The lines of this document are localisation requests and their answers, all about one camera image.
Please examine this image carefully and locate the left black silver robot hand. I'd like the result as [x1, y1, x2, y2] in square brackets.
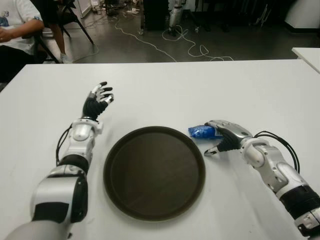
[82, 81, 115, 121]

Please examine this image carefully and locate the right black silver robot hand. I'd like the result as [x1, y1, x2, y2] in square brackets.
[203, 119, 254, 157]

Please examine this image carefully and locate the blue Oreo cookie packet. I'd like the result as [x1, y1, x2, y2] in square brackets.
[187, 123, 223, 139]

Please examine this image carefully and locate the standing person in black shorts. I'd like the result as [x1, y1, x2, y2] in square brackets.
[43, 0, 75, 64]

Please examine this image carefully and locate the round dark brown tray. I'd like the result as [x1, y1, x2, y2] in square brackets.
[103, 126, 207, 222]

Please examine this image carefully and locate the black chair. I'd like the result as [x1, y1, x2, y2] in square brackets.
[37, 0, 95, 63]

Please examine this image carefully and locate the white side table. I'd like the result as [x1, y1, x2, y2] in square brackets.
[291, 46, 320, 81]

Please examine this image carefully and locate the black cabinet on casters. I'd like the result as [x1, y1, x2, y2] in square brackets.
[139, 0, 171, 35]

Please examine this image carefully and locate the seated person in white shirt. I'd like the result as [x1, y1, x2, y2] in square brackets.
[0, 0, 45, 83]

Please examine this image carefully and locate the white curved structure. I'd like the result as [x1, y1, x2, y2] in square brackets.
[284, 0, 320, 32]

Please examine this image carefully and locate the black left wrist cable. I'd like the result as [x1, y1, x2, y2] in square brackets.
[56, 124, 73, 166]

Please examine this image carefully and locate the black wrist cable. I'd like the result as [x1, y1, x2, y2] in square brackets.
[56, 124, 73, 166]
[253, 129, 300, 173]

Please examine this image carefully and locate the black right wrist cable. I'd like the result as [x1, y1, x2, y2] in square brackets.
[253, 129, 300, 173]

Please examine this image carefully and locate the white floor cable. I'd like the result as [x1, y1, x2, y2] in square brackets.
[114, 17, 235, 62]

